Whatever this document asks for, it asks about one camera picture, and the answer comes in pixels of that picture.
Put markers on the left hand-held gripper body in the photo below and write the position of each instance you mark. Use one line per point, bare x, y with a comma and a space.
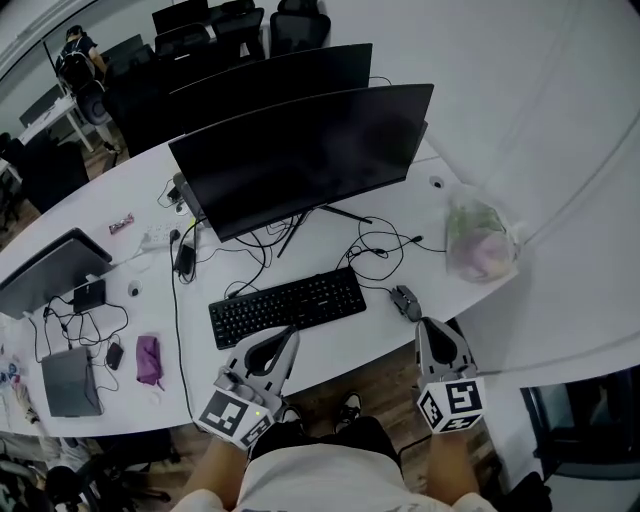
230, 417

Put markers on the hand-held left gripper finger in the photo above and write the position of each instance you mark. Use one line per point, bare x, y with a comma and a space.
250, 345
287, 370

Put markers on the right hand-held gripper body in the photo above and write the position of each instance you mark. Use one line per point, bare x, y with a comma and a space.
452, 400

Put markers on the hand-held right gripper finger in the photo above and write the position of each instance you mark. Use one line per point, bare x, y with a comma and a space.
421, 350
462, 352

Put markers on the grey and black mouse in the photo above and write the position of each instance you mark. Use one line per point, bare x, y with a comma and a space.
406, 302

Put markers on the person's left forearm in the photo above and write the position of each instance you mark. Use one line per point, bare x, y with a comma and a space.
222, 470

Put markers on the person's right forearm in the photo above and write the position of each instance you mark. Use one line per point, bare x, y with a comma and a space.
452, 465

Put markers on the small black mouse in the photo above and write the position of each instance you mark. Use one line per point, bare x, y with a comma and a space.
114, 356

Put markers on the person's left shoe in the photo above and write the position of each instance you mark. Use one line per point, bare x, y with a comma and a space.
290, 415

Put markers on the person's shoe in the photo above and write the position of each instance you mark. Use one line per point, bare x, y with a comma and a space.
349, 410
290, 415

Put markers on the black keyboard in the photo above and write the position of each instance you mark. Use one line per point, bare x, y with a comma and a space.
290, 302

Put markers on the person's right shoe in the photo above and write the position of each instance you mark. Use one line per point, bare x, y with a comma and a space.
349, 410

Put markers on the person's black shorts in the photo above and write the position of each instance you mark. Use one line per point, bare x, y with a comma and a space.
325, 435

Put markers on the purple cloth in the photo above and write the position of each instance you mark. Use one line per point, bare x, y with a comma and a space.
149, 360

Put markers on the black power adapter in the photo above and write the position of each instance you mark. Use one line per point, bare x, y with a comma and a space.
185, 259

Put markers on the clear plastic bag with food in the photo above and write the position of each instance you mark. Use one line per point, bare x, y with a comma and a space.
480, 245

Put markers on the person's white shirt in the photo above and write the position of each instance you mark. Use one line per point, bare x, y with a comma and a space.
325, 480

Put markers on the black office chair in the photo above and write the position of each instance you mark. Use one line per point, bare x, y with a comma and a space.
115, 470
142, 105
182, 42
55, 175
10, 175
239, 35

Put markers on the dark glass window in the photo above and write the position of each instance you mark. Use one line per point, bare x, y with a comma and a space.
585, 425

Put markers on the white power strip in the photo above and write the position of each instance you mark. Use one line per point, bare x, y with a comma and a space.
157, 235

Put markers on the grey closed laptop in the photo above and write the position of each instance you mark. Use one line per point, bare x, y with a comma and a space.
67, 382

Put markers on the small black box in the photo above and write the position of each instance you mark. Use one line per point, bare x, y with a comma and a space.
90, 296

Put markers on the black plug adapter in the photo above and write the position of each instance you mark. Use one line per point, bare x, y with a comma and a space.
174, 194

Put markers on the pink snack packet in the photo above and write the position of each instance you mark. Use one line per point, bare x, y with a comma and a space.
121, 223

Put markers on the black curved monitor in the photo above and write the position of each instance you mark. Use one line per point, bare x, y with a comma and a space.
300, 160

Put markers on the grey monitor on left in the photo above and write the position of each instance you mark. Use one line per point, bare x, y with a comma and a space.
45, 270

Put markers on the pile of colourful small items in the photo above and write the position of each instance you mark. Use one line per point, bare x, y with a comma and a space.
12, 385

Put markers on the black flat monitor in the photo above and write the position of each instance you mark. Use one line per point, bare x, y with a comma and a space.
275, 75

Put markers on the grey round chair back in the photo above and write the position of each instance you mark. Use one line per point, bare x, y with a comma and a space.
96, 107

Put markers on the black mesh chair with headrest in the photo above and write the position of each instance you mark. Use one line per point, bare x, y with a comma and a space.
300, 30

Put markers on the small black monitor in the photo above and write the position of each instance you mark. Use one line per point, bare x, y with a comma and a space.
180, 15

